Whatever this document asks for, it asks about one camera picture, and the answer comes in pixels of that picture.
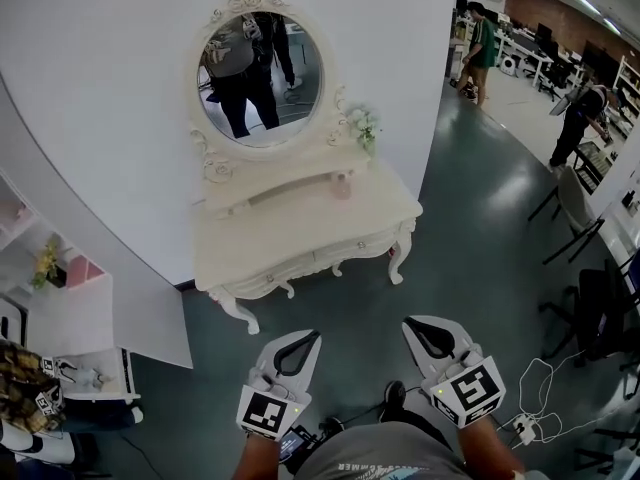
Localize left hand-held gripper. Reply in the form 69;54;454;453
235;328;323;440

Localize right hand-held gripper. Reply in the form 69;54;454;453
402;315;505;429

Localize person's right forearm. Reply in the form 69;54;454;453
457;415;526;480

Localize person's left forearm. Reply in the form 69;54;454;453
234;430;282;480

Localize cream dressing table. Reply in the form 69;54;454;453
192;140;424;336

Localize person's black trousers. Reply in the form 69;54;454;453
379;406;454;452

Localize black waist device with screen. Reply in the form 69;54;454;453
278;425;321;470

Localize white power strip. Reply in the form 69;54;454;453
510;414;536;444

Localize person's grey t-shirt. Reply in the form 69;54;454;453
292;420;526;480

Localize black office chair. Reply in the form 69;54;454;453
539;266;640;369

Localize beige chair with black legs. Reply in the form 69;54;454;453
527;165;607;265

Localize white shelf unit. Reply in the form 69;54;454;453
0;167;194;402

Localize pink box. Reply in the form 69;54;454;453
64;255;106;289

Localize white artificial flower bouquet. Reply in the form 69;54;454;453
346;101;382;157

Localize black slatted chair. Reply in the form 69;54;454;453
572;141;617;190

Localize yellow potted flowers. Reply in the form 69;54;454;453
30;237;69;289

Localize round ornate cream mirror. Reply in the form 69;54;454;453
183;0;351;185

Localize white office desks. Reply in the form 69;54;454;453
494;26;557;89

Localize white cable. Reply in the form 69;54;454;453
499;356;640;444

